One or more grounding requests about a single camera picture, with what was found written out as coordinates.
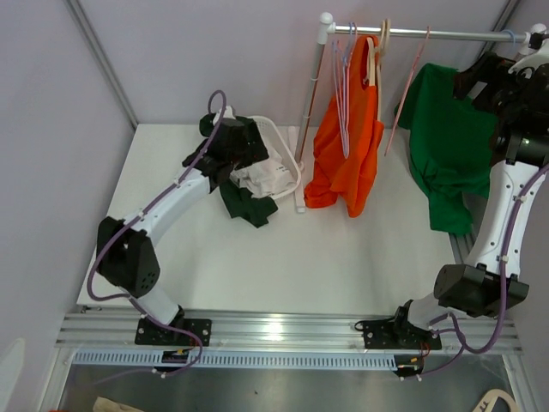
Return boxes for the dark green pink raglan shirt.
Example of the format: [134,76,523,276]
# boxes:
[219,141,296,228]

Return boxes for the blue wire hanger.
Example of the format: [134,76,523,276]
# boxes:
[501,29,528,45]

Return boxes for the bright green t shirt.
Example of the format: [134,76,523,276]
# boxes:
[395,64,498,235]

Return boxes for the orange t shirt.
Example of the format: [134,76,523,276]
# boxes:
[304,35,384,218]

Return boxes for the beige wooden hanger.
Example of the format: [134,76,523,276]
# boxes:
[473,389,520,412]
[363,18,391,122]

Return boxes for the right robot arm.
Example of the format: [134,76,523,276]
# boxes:
[390,52,548,348]

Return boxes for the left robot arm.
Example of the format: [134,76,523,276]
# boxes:
[90,113,268,344]

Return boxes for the white perforated plastic basket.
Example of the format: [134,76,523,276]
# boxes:
[250,115,302,200]

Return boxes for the blue pink empty hangers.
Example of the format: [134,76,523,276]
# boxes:
[332,22,358,159]

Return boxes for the white clothes rack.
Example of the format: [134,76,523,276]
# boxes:
[289,11,548,215]

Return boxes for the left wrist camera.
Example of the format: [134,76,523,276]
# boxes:
[212,106,236,124]

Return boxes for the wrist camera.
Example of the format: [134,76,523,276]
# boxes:
[508,26,548,75]
[212,106,236,124]

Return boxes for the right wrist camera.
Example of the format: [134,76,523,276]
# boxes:
[508,26,548,75]

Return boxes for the pink wire hanger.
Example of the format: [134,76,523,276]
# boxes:
[383,26,431,156]

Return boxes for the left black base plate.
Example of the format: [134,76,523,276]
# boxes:
[134,318,212,347]

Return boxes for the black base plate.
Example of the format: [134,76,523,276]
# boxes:
[353,318,442,350]
[134,318,212,347]

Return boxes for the white slotted cable duct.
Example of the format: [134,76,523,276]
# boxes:
[73,349,397,371]

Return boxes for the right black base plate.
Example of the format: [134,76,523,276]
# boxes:
[353,318,442,350]

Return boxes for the aluminium frame rail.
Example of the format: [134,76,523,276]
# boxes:
[54,305,524,357]

